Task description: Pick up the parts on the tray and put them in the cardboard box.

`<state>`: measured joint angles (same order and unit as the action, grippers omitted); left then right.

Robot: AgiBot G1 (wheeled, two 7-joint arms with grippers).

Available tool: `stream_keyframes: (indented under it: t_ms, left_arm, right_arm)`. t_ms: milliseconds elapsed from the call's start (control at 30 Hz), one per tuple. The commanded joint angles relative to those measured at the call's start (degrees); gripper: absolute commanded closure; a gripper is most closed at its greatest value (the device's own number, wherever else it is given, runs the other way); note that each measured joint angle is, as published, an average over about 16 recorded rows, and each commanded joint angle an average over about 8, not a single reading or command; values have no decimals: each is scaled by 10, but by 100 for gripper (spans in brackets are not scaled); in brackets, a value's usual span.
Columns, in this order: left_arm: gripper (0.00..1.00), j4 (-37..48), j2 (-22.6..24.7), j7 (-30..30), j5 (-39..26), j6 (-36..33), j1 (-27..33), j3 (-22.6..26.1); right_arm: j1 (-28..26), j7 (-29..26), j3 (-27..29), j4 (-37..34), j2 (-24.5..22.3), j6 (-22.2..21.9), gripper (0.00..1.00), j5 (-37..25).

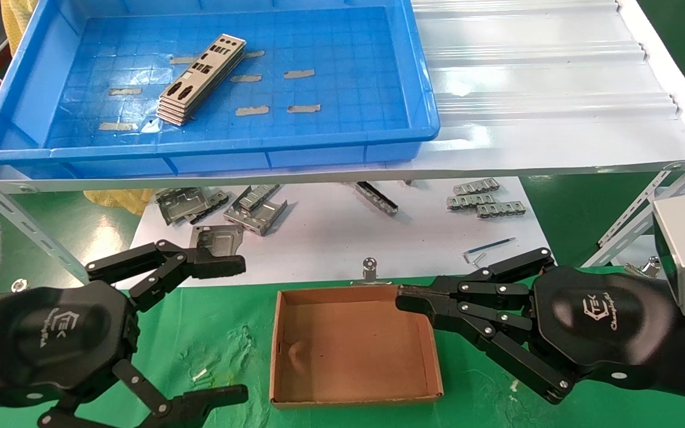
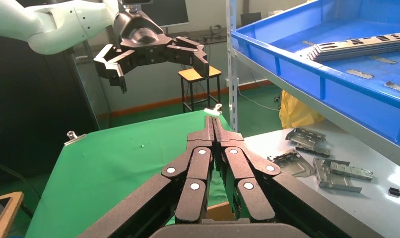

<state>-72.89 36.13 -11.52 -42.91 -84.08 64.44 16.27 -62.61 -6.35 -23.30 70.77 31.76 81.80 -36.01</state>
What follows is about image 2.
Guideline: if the blue plastic tray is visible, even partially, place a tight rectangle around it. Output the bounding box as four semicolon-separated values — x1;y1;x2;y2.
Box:
231;0;400;143

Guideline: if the silver metal shield plate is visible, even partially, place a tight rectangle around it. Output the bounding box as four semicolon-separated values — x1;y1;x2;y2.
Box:
312;33;400;53

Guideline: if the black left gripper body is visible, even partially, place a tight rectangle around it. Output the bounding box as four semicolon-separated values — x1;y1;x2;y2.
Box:
113;6;173;65

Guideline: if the folded sheet metal bracket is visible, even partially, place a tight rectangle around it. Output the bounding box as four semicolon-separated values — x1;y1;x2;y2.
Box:
285;127;327;148
313;157;363;194

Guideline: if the stack of metal shield plates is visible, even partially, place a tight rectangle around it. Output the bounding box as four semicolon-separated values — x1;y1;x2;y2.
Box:
307;41;400;63

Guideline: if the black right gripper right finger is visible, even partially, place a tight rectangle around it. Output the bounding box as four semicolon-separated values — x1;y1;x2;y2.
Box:
213;117;385;238

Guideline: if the dark desk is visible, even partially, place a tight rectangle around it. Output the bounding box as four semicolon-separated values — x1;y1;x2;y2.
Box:
168;29;232;45

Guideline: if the small slotted metal piece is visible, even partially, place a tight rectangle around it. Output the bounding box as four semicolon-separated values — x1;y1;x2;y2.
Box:
330;161;374;181

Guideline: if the black computer monitor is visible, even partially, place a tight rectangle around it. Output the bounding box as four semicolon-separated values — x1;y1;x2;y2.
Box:
142;0;190;29

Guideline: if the black stool with wooden seat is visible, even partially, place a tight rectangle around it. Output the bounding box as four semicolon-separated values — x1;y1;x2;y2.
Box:
178;65;222;113

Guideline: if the flat square metal bracket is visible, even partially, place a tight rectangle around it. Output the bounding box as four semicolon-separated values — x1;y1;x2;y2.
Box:
267;148;316;179

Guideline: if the green table cloth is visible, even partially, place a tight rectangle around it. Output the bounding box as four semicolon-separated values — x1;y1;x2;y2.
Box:
24;110;235;238

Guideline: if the silver binder clip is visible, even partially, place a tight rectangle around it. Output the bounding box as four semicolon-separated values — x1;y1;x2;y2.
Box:
63;130;86;146
203;103;223;116

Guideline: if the yellow plastic bag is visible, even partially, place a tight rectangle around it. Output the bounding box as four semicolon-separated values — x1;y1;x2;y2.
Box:
278;90;326;129

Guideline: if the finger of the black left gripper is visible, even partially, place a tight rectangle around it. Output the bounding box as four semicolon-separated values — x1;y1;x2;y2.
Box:
165;36;210;78
93;43;138;94

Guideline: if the wooden phone stand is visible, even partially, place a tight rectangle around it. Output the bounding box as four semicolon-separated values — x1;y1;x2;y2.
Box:
0;191;25;238

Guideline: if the dark perforated metal strip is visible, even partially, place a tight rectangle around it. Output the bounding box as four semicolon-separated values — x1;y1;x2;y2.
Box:
295;143;332;158

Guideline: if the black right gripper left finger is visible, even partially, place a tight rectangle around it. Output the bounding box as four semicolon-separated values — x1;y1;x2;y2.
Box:
76;116;215;238

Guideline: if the white metal shelf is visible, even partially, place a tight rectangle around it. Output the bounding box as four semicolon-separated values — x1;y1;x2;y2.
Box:
233;47;400;165

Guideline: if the grey slotted shelf post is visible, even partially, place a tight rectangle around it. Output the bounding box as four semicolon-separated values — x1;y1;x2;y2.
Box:
225;0;239;133

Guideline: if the shallow brown cardboard box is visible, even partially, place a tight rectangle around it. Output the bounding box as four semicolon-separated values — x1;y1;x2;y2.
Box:
204;201;237;221

